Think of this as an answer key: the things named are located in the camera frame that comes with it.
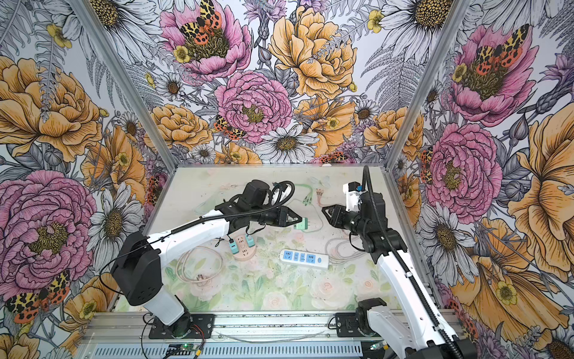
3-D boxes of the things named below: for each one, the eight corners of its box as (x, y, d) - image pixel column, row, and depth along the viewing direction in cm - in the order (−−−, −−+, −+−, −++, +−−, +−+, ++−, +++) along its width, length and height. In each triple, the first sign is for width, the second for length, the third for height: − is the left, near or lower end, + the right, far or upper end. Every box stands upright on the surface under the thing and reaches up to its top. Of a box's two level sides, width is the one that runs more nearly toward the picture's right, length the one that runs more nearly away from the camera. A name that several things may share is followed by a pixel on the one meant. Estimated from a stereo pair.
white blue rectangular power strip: (278, 262, 90) (277, 259, 88) (280, 251, 94) (280, 247, 91) (327, 270, 88) (328, 267, 86) (328, 258, 92) (329, 254, 89)
